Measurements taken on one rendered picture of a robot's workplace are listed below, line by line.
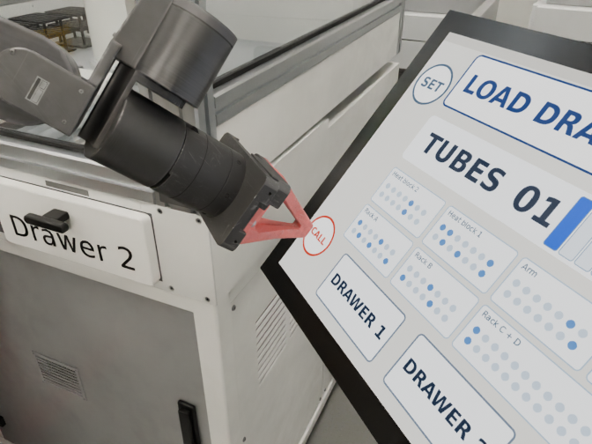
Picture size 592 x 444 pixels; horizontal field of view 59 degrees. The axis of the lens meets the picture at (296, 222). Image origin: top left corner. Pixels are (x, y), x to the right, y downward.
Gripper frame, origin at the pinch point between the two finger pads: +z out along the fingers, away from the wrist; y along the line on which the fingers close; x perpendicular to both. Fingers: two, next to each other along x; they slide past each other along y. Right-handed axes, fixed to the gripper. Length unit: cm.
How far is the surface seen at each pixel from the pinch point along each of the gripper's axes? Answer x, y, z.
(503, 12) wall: -126, 222, 201
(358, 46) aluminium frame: -25, 58, 30
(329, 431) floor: 60, 48, 89
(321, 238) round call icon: -0.1, -0.5, 2.3
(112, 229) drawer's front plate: 19.7, 29.0, -3.6
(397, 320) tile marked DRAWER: -0.2, -12.9, 2.4
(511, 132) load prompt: -16.2, -10.2, 2.5
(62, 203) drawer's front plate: 21.6, 35.1, -9.2
